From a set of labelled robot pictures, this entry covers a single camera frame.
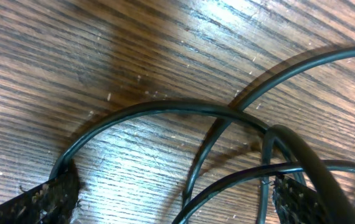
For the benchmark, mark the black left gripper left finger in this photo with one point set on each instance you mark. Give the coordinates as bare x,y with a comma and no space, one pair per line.
50,202

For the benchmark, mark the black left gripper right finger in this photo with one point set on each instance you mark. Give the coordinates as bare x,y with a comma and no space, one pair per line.
296,203

